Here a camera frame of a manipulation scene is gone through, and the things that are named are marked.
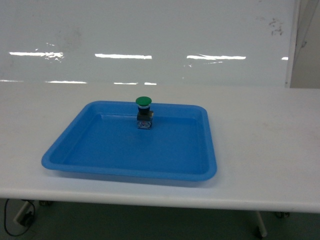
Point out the blue plastic tray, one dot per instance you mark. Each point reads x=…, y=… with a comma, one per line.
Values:
x=104, y=139

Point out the white table frame legs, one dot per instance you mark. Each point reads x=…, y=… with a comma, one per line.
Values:
x=26, y=216

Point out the green mushroom push button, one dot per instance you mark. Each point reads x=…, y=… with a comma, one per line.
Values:
x=145, y=114

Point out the white glossy whiteboard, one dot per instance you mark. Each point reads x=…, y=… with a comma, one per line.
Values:
x=148, y=42

